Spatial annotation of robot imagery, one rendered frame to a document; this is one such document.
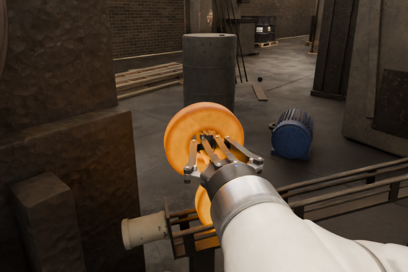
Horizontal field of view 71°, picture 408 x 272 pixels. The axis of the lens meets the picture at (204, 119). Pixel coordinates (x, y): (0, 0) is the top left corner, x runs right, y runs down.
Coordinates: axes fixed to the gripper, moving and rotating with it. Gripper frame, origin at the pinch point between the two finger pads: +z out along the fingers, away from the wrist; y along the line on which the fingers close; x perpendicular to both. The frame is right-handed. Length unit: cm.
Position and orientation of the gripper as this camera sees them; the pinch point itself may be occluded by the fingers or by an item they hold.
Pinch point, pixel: (204, 134)
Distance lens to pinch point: 55.6
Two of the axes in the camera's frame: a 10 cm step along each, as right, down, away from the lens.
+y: 9.7, -0.8, 2.2
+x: 0.1, -9.2, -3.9
